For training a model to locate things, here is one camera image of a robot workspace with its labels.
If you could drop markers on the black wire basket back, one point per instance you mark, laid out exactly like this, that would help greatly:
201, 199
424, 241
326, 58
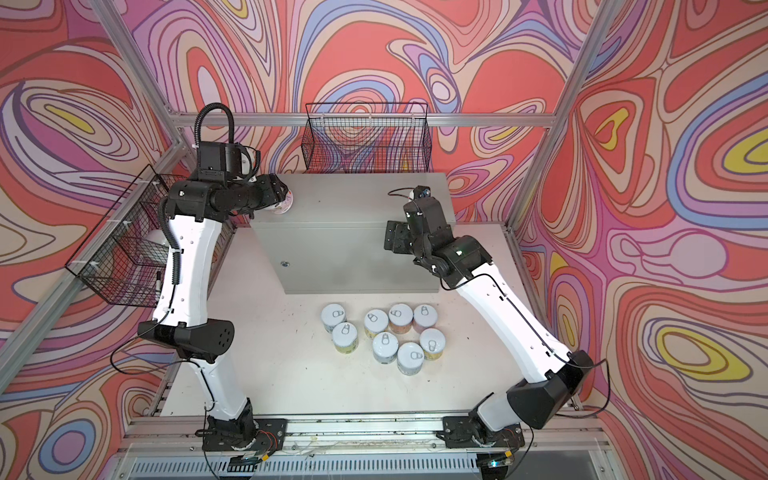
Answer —
367, 137

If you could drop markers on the pink can right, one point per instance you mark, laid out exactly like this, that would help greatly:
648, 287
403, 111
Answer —
425, 316

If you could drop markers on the grey metal cabinet box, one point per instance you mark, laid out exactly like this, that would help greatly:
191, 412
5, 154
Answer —
331, 239

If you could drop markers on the teal label can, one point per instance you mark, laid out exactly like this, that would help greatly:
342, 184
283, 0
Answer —
332, 315

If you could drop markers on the pink label can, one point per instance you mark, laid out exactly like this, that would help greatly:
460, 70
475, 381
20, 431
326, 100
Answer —
283, 206

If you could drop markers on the black wire basket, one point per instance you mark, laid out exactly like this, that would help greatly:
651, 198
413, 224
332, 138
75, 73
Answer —
124, 259
367, 137

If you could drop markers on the light blue can front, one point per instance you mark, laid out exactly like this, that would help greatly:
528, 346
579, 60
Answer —
410, 358

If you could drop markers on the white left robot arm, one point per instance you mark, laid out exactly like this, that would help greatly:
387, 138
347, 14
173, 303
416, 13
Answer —
192, 217

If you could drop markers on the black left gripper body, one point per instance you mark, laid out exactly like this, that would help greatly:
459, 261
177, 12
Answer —
259, 193

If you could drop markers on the yellow can right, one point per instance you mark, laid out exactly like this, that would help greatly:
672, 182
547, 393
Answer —
433, 343

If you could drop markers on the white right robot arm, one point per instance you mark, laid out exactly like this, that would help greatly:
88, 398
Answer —
552, 373

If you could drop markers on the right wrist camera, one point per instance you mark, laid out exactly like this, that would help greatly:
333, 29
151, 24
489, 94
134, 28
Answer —
420, 192

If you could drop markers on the blue label can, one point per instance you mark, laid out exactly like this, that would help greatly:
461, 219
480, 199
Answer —
385, 346

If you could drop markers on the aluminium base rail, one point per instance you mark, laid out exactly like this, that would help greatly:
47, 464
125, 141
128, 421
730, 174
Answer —
367, 446

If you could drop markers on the black wire basket left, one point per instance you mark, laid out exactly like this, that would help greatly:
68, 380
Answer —
124, 259

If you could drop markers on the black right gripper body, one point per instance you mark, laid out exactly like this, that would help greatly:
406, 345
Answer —
404, 242

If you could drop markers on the orange label can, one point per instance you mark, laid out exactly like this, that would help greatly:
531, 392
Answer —
400, 318

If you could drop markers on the yellow green label can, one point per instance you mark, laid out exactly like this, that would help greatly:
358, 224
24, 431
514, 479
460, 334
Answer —
375, 321

